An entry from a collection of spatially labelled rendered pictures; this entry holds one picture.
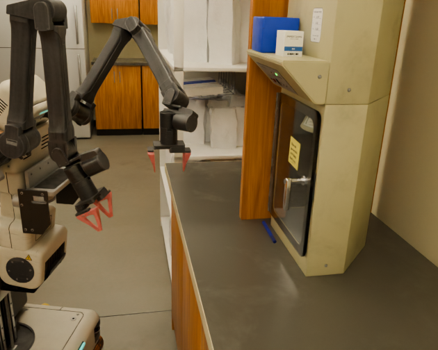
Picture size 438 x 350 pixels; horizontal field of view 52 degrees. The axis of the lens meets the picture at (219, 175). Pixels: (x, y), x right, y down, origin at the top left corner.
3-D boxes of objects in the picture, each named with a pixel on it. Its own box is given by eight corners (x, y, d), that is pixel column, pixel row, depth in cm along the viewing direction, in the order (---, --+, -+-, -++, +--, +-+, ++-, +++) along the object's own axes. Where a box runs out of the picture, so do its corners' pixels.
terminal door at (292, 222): (271, 212, 148) (281, 91, 134) (304, 259, 120) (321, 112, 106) (268, 212, 148) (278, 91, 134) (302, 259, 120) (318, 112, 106)
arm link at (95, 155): (62, 142, 134) (49, 151, 126) (94, 128, 131) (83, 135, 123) (82, 177, 137) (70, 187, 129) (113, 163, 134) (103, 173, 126)
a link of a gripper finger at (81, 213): (115, 219, 135) (100, 193, 133) (107, 230, 129) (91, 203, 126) (96, 227, 137) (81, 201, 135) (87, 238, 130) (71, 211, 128)
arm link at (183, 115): (181, 99, 152) (167, 87, 144) (208, 103, 145) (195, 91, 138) (169, 131, 150) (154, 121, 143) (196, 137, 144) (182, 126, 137)
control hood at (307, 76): (281, 84, 135) (284, 49, 131) (325, 105, 105) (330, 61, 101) (244, 83, 132) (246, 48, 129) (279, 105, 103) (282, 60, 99)
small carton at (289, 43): (293, 55, 115) (295, 30, 113) (302, 56, 110) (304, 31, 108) (274, 54, 113) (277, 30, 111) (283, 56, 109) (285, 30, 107)
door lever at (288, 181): (302, 211, 118) (299, 207, 121) (306, 177, 115) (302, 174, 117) (283, 212, 117) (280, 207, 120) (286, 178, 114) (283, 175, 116)
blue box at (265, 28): (284, 50, 128) (287, 17, 125) (297, 53, 119) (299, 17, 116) (251, 49, 127) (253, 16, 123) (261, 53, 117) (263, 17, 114)
